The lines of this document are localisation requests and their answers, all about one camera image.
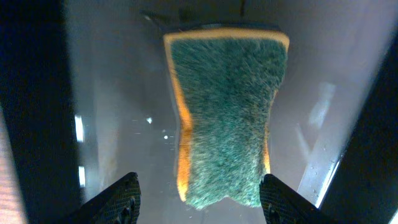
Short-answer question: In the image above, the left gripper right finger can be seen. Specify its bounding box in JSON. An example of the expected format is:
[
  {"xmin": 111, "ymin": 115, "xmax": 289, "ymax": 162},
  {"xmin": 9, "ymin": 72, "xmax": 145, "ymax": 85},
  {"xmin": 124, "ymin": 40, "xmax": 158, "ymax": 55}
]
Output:
[{"xmin": 259, "ymin": 174, "xmax": 336, "ymax": 224}]

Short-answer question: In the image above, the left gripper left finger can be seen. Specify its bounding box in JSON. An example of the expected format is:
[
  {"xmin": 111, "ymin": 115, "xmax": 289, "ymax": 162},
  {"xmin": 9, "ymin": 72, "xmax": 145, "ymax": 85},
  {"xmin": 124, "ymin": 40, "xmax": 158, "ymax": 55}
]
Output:
[{"xmin": 58, "ymin": 172, "xmax": 141, "ymax": 224}]

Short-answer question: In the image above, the green and yellow sponge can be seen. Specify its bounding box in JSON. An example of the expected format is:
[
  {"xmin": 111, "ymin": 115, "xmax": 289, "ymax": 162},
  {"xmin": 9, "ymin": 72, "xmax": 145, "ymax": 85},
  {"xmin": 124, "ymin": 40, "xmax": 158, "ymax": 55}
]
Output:
[{"xmin": 164, "ymin": 28, "xmax": 290, "ymax": 210}]

